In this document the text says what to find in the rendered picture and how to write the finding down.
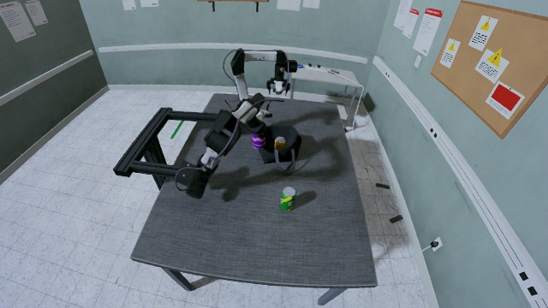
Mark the purple drink can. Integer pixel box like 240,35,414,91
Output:
253,133,265,149

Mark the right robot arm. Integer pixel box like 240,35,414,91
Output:
188,93,265,197

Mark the black tote bag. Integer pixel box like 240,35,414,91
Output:
259,126,301,175

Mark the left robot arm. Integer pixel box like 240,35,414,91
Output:
230,48,297,101

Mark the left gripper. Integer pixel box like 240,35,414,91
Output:
266,73,290,96

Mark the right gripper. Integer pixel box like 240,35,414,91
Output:
246,110,270,139

